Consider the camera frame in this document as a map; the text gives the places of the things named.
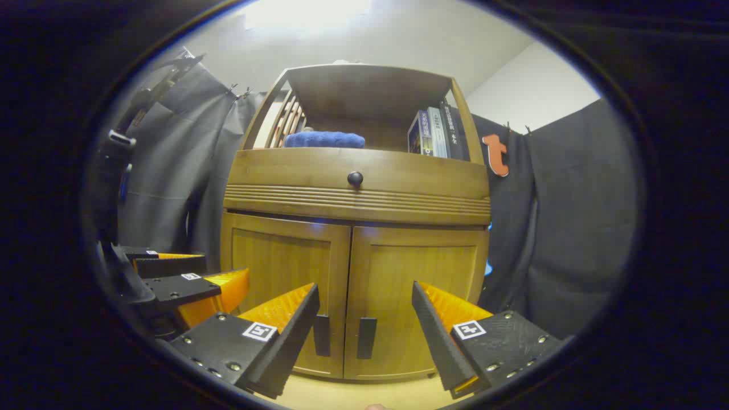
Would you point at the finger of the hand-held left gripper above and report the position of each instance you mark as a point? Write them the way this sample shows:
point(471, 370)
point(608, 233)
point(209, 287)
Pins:
point(171, 266)
point(176, 287)

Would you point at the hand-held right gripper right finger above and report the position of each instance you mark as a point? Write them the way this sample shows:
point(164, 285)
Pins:
point(435, 336)

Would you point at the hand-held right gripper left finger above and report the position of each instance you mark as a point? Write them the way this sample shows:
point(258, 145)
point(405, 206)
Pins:
point(296, 336)

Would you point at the wooden shoe cabinet door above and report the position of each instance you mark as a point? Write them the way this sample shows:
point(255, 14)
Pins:
point(273, 262)
point(398, 267)

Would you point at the wooden double-door shoe cabinet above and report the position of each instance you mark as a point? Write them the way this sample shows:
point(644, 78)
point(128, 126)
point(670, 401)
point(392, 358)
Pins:
point(364, 199)

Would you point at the wooden cabinet drawer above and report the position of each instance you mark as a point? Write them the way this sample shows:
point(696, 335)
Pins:
point(410, 182)

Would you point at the round black drawer knob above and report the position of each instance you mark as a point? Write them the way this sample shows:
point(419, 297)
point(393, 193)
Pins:
point(355, 179)

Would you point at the black backdrop stand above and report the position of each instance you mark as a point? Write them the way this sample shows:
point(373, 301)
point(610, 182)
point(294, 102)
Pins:
point(165, 80)

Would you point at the folded blue towel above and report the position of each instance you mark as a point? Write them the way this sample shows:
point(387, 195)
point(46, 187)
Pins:
point(324, 140)

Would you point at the blue and yellow book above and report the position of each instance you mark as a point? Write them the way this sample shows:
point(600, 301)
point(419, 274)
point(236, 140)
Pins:
point(418, 136)

